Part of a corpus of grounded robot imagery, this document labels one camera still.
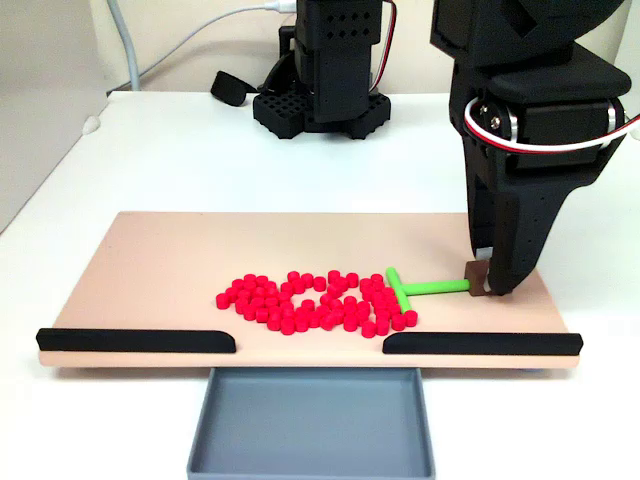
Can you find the beige board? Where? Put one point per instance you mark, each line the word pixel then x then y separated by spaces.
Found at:
pixel 150 260

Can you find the white panel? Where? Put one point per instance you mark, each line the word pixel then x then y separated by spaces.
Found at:
pixel 636 40

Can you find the black edge rail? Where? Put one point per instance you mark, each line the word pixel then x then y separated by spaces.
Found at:
pixel 135 341
pixel 480 344

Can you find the small white lump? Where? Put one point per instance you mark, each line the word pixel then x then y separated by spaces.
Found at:
pixel 91 125
pixel 636 133

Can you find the red cylindrical granule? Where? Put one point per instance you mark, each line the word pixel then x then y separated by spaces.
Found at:
pixel 410 317
pixel 248 278
pixel 262 280
pixel 327 321
pixel 320 283
pixel 368 329
pixel 232 292
pixel 398 322
pixel 301 323
pixel 306 279
pixel 350 322
pixel 293 276
pixel 352 278
pixel 222 300
pixel 237 284
pixel 261 316
pixel 333 276
pixel 381 328
pixel 274 322
pixel 287 326

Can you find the green T-shaped pusher tool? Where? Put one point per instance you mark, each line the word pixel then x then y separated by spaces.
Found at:
pixel 435 286

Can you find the grey tray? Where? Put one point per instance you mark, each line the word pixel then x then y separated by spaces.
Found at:
pixel 310 425

